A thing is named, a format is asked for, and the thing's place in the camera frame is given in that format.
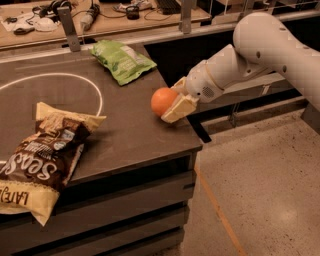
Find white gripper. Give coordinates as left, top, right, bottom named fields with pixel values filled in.
left=161, top=60, right=224, bottom=123

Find grey metal bracket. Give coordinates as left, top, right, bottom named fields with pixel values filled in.
left=179, top=0, right=192, bottom=34
left=57, top=7, right=81, bottom=52

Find white face mask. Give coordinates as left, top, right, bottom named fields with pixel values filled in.
left=34, top=17, right=58, bottom=32

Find grey metal bracket middle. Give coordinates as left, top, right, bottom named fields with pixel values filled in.
left=179, top=0, right=192, bottom=34

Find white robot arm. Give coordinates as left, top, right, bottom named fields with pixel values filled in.
left=160, top=12, right=320, bottom=123

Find black keyboard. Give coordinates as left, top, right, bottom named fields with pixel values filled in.
left=155, top=0, right=181, bottom=15

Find orange fruit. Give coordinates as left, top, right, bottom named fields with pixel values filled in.
left=151, top=88, right=178, bottom=116

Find grey handheld tool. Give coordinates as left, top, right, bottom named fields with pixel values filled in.
left=80, top=4, right=100, bottom=31

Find black headphones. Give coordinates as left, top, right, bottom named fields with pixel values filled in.
left=32, top=0, right=72, bottom=18

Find green rice chip bag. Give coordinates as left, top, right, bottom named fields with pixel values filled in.
left=90, top=40, right=157, bottom=86

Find grey metal bracket left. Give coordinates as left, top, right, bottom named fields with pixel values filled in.
left=57, top=7, right=81, bottom=52

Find black round device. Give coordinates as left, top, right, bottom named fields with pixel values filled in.
left=126, top=6, right=140, bottom=20

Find dark counter cabinet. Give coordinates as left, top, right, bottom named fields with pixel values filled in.
left=0, top=50, right=202, bottom=256

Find brown yellow chip bag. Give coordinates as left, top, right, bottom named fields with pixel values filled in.
left=0, top=102, right=105, bottom=225

